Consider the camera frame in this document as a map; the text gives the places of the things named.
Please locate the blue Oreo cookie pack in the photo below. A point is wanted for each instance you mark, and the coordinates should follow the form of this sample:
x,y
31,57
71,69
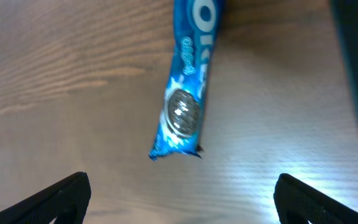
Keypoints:
x,y
195,27

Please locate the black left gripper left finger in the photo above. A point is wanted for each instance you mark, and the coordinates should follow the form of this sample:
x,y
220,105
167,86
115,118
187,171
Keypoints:
x,y
63,202

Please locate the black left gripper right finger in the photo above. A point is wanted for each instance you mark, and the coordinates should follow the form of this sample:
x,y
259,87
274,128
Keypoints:
x,y
298,203

